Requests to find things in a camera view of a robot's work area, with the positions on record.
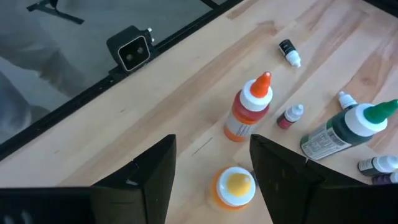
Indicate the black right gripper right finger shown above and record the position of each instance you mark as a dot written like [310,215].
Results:
[304,196]

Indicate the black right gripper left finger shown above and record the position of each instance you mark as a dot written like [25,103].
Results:
[124,199]

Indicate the large yellow food colouring bottle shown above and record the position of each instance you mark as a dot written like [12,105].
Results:
[237,186]

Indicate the dark blue bottle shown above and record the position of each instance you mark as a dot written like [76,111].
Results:
[346,100]

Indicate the small black food colouring bottle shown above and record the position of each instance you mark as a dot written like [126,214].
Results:
[289,51]
[377,165]

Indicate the large green food colouring bottle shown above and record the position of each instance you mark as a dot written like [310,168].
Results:
[342,133]

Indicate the small red food colouring bottle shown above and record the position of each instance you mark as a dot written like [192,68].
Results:
[290,116]

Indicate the large orange food colouring bottle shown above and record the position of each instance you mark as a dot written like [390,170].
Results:
[248,109]

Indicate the black floor stand leg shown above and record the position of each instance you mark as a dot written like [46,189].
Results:
[56,12]

